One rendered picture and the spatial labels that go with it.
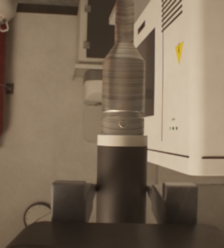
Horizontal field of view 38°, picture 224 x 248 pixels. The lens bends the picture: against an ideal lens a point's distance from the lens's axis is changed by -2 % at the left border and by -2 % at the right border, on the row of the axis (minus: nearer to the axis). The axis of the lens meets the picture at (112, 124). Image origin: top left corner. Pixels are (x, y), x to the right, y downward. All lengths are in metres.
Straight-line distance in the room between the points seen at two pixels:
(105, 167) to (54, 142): 3.33
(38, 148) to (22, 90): 0.64
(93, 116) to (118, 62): 3.20
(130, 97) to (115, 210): 0.05
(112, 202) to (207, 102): 0.39
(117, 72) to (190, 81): 0.39
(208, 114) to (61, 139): 3.02
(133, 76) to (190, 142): 0.38
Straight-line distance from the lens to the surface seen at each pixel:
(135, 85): 0.16
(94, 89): 2.90
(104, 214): 0.16
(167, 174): 3.69
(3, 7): 2.25
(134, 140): 0.16
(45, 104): 3.50
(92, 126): 3.33
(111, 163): 0.16
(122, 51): 0.17
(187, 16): 0.58
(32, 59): 3.59
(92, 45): 2.92
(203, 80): 0.54
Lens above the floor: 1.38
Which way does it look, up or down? 2 degrees down
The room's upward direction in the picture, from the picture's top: 179 degrees counter-clockwise
